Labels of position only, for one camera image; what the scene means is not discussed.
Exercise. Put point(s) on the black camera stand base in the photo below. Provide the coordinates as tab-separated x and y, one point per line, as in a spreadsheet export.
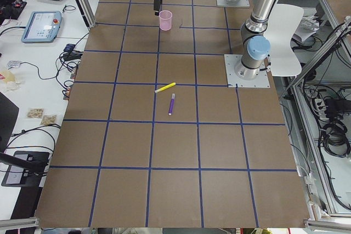
25	168

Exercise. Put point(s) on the blue checkered pouch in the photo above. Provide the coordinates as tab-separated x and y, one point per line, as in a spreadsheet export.
69	48

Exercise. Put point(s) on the pink mesh cup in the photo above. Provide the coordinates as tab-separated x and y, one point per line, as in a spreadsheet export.
165	20

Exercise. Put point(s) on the purple highlighter pen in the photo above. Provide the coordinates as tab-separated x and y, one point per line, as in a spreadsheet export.
171	105

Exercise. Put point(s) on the near teach pendant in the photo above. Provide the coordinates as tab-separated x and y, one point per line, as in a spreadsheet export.
42	27

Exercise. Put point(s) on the white chair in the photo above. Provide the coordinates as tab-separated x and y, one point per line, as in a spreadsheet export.
283	21

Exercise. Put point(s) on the snack packet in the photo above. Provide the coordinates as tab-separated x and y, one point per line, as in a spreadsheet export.
35	113
48	119

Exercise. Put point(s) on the yellow highlighter pen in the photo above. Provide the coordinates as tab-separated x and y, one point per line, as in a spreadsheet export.
165	87

